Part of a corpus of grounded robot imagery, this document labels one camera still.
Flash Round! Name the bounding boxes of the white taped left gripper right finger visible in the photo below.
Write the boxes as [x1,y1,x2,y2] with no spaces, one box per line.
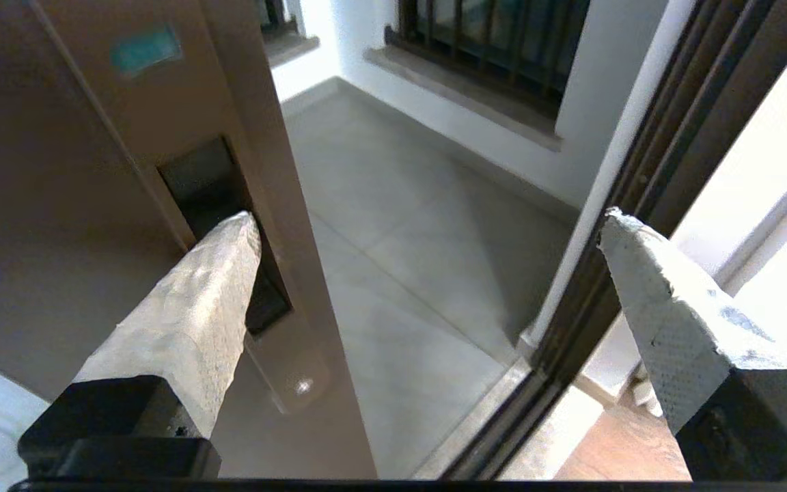
[598,207,787,479]

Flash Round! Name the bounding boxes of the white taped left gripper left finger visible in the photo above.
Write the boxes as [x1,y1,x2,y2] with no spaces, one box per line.
[18,210,262,479]

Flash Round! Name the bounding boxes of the brown framed sliding glass door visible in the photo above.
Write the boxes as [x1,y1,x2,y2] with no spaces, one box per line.
[0,0,378,480]

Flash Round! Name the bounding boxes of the dark metal floor track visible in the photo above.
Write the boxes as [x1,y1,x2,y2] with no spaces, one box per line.
[411,355,572,480]

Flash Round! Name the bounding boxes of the black metal balcony railing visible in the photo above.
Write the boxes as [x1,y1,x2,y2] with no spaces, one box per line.
[257,0,299,32]

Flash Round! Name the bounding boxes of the black barred window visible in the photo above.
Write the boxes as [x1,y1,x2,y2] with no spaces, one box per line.
[387,0,592,113]

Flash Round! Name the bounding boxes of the dark stone window sill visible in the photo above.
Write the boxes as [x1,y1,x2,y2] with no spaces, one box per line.
[265,33,321,68]
[366,44,565,152]

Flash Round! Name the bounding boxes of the recessed dark door handle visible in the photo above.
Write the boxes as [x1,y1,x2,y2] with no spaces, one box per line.
[158,137,293,336]

